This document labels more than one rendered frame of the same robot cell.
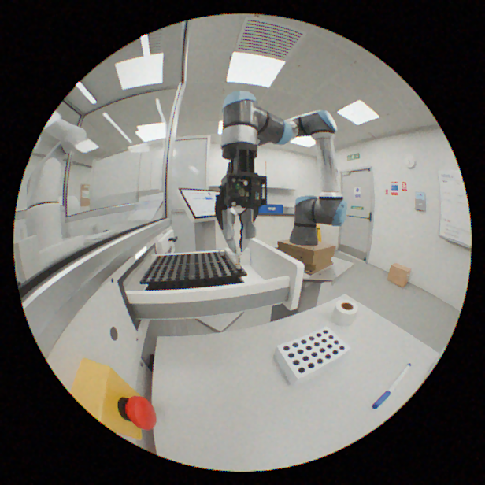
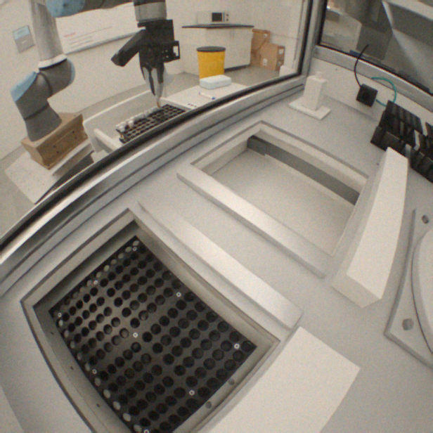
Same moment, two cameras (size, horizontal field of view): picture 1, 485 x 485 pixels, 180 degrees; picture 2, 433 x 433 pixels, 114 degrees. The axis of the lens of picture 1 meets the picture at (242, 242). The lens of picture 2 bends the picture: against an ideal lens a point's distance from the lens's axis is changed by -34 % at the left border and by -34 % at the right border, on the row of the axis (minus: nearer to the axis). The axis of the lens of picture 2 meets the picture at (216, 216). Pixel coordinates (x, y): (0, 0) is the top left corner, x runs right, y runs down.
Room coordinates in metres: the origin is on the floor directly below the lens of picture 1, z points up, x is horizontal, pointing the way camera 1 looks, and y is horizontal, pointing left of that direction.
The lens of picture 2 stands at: (0.48, 0.58, 1.15)
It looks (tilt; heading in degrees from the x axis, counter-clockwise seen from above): 54 degrees down; 239
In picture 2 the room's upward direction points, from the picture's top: straight up
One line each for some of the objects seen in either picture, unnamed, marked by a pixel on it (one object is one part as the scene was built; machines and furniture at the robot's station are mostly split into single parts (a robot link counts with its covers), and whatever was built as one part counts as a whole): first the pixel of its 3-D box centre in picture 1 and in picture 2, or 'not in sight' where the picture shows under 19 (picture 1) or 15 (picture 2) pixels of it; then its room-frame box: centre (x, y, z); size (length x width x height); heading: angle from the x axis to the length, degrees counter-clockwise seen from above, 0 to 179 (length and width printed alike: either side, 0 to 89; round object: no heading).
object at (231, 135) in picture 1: (240, 142); not in sight; (0.31, 0.00, 1.17); 0.08 x 0.08 x 0.05
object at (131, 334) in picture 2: not in sight; (143, 337); (0.55, 0.52, 0.87); 0.22 x 0.18 x 0.06; 107
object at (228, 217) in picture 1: (230, 231); not in sight; (0.30, 0.02, 0.98); 0.06 x 0.03 x 0.09; 17
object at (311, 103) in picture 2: not in sight; (314, 91); (0.02, 0.29, 1.00); 0.09 x 0.08 x 0.10; 107
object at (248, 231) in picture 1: (249, 231); not in sight; (0.31, -0.01, 0.98); 0.06 x 0.03 x 0.09; 17
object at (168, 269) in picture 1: (194, 275); not in sight; (0.34, 0.12, 0.87); 0.22 x 0.18 x 0.06; 107
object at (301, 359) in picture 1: (312, 354); not in sight; (0.16, -0.13, 0.78); 0.12 x 0.08 x 0.04; 105
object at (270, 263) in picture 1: (267, 265); not in sight; (0.40, -0.07, 0.87); 0.29 x 0.02 x 0.11; 17
